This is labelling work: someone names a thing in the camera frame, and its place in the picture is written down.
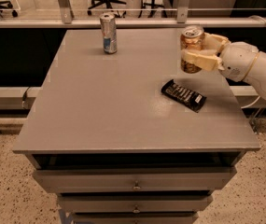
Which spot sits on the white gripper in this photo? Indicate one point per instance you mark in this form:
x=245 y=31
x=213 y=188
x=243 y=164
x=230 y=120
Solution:
x=237 y=62

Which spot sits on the orange soda can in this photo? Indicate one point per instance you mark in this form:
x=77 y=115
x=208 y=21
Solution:
x=191 y=38

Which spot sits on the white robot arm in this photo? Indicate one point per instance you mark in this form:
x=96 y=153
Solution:
x=256 y=75

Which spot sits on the silver blue energy drink can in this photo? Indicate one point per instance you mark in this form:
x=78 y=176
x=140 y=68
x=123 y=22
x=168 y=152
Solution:
x=109 y=32

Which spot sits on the black candy bar wrapper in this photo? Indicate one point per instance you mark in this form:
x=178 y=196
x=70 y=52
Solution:
x=190 y=99

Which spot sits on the grey drawer cabinet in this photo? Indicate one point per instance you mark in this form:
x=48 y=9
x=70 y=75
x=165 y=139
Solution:
x=97 y=111

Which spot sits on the black office chair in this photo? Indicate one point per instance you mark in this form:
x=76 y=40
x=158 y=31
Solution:
x=106 y=0

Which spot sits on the top grey drawer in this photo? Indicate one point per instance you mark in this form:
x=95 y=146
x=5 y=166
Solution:
x=127 y=180

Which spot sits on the grey drawer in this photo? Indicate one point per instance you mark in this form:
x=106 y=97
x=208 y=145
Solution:
x=127 y=180
x=139 y=203
x=145 y=218

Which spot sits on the middle grey drawer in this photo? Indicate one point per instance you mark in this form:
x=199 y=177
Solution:
x=139 y=203

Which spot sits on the bottom grey drawer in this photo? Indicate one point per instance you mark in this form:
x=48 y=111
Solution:
x=145 y=218

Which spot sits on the black chair base left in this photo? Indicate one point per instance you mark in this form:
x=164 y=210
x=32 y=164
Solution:
x=6 y=4

